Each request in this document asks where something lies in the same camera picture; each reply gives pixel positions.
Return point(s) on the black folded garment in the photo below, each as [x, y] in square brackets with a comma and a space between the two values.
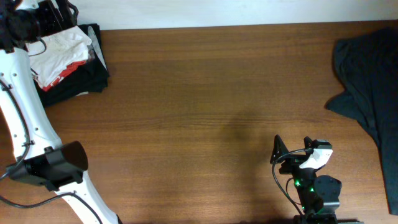
[91, 77]

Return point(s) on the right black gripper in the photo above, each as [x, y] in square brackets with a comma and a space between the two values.
[292, 162]

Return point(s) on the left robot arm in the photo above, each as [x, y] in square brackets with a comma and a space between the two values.
[41, 157]

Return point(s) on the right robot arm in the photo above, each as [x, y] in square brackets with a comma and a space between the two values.
[318, 195]

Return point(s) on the dark garment at right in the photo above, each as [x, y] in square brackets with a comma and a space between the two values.
[367, 68]

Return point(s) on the white t-shirt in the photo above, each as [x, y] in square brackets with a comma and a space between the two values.
[53, 53]

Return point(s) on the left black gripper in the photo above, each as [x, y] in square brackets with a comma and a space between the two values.
[57, 23]

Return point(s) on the red printed t-shirt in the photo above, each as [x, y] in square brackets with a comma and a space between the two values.
[59, 76]

